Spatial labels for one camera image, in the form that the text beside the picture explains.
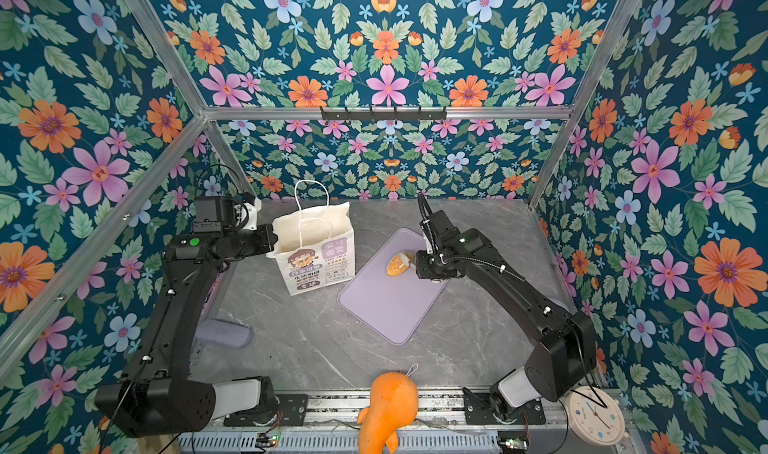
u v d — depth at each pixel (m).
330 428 0.72
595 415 0.70
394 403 0.68
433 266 0.68
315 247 0.75
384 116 0.93
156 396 0.37
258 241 0.66
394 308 0.90
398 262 0.96
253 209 0.67
